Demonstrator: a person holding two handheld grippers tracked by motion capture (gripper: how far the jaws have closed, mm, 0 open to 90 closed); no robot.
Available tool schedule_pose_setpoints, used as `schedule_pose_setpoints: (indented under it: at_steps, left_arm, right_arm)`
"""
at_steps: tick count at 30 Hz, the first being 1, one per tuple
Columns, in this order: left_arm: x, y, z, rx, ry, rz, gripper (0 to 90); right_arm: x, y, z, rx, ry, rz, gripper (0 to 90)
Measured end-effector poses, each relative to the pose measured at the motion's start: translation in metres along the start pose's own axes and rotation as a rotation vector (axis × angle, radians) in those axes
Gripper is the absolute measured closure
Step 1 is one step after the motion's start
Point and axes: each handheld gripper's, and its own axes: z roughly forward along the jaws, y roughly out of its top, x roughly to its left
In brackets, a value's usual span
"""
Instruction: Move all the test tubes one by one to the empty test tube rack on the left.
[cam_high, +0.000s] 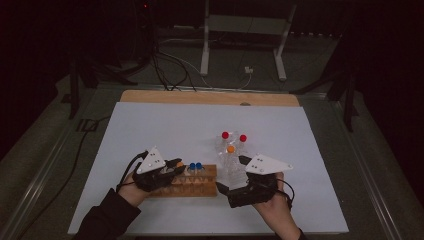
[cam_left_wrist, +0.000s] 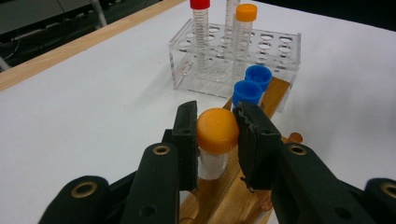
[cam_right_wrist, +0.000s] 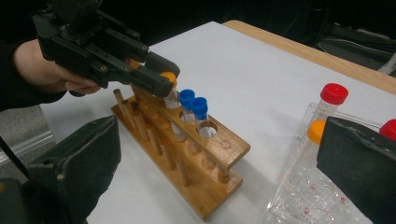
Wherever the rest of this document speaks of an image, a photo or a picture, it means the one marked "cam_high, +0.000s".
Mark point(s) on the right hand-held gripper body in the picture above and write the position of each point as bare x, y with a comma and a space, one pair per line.
263, 165

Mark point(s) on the metal floor rail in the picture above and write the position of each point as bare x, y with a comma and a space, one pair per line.
373, 186
213, 89
36, 186

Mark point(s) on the person's right hand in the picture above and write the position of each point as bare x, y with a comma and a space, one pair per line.
278, 213

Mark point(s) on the blue capped clear tube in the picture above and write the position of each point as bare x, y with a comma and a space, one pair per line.
199, 165
192, 165

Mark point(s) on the white metal stand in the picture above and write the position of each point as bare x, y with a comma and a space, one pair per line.
204, 50

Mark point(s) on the red indicator light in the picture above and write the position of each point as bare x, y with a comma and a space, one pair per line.
145, 5

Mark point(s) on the white plug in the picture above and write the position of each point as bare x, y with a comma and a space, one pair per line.
248, 70

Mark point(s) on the white table mat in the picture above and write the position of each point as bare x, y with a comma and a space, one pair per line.
166, 133

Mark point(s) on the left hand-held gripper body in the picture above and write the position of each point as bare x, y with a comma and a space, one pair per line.
151, 163

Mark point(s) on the black upright stand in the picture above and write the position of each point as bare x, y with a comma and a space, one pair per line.
74, 93

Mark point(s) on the person's left hand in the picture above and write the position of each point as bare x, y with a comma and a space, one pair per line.
131, 193

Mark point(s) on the black floor bracket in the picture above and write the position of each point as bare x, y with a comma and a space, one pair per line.
80, 125

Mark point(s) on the black angled stand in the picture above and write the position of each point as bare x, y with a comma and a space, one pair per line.
348, 110

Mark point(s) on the black stand legs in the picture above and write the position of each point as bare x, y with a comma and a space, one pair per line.
110, 75

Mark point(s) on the orange capped clear tube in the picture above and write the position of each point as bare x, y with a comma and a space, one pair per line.
231, 149
180, 164

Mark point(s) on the dark power strip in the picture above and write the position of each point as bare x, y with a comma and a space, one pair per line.
313, 34

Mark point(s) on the red capped clear tube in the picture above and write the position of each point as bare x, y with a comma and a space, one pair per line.
243, 138
225, 135

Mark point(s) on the wooden test tube rack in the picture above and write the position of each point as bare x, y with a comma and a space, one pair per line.
200, 191

